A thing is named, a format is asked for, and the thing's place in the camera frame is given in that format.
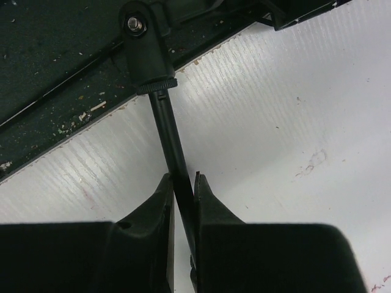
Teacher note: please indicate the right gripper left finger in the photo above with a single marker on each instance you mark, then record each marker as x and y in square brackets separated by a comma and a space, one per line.
[131, 255]

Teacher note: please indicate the black tripod mic stand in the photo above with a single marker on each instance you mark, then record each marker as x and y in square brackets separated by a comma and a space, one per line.
[152, 73]

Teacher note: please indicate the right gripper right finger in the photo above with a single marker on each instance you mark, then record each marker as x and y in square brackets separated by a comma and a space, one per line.
[234, 256]

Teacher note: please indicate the black front mounting rail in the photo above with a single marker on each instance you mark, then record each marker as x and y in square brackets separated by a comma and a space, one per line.
[63, 63]

